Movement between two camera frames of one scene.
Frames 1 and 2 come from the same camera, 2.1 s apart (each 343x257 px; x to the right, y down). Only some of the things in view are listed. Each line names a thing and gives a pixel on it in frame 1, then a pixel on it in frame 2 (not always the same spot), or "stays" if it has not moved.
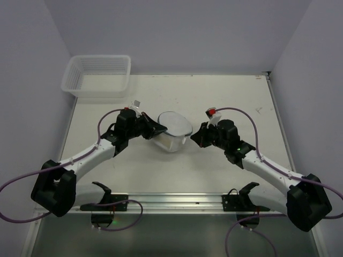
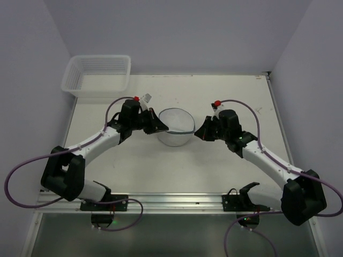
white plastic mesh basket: [97, 76] stays
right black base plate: [240, 203] stays
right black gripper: [204, 135] -> [210, 129]
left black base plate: [114, 207] stays
